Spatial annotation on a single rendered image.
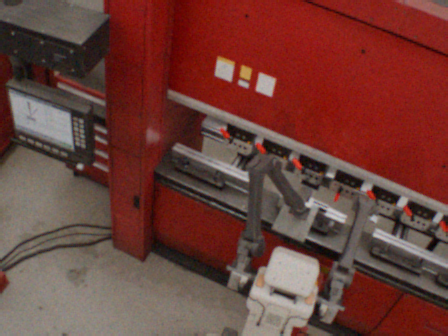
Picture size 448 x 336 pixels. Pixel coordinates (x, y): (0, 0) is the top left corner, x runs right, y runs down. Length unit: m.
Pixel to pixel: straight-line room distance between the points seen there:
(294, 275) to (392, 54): 0.98
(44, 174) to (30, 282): 0.96
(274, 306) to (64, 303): 1.72
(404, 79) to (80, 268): 2.47
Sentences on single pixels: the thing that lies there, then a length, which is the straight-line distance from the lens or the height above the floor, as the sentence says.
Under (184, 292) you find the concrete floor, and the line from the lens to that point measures 3.67.
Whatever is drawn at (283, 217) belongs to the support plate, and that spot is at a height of 1.00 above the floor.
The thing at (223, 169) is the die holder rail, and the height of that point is 0.97.
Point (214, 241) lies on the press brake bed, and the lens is 3.34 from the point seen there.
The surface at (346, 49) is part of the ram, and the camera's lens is 2.29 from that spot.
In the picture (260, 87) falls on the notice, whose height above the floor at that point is 1.63.
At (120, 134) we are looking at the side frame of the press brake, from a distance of 2.90.
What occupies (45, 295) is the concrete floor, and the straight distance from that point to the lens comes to 3.70.
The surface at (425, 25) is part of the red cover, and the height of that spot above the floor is 2.24.
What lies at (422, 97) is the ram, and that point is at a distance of 2.34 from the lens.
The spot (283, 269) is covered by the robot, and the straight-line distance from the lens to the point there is 2.24.
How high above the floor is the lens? 3.22
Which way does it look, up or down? 48 degrees down
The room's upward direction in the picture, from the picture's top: 11 degrees clockwise
